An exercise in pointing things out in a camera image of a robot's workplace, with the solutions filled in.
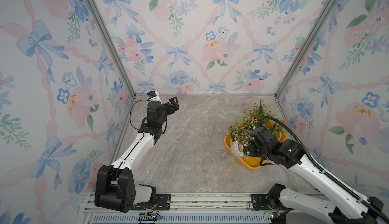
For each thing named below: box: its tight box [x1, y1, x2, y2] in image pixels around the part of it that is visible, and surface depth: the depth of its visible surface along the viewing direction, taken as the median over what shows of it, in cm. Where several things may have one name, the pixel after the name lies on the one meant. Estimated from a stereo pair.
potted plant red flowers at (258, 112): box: [243, 99, 275, 125], surface depth 92 cm
